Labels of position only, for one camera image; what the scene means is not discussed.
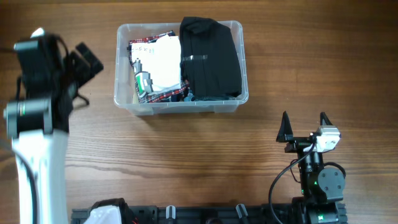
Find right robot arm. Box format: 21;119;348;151
268;112;347;223

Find plaid shirt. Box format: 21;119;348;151
127;30;189;103

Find left black cable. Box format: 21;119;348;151
0;139;40;224

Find blue jeans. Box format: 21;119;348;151
183;91;236;102

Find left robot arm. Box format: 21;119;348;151
1;28;104;223

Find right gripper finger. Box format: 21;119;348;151
320;112;333;126
276;111;294;142

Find cream cloth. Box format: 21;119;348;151
132;93;139;104

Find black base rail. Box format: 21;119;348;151
71;203;348;224

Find white pixel-print shirt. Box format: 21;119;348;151
130;35;182;98

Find black garment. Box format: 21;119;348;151
179;17;242;97

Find clear plastic storage container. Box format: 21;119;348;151
114;21;249;116

